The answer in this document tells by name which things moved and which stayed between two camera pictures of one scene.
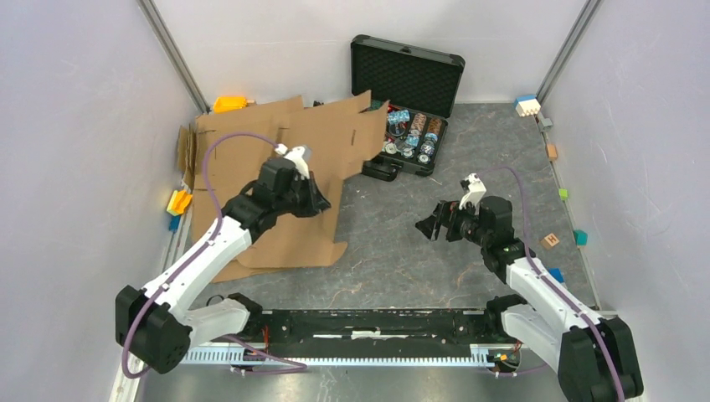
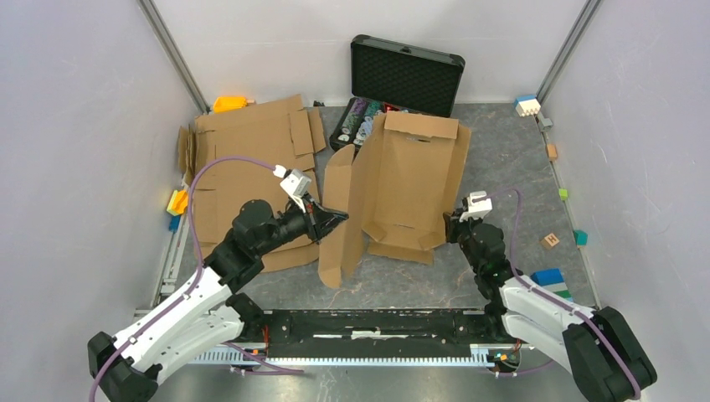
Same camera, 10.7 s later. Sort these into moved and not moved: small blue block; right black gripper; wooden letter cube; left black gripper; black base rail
Moved: left black gripper
Not moved: small blue block; wooden letter cube; black base rail; right black gripper
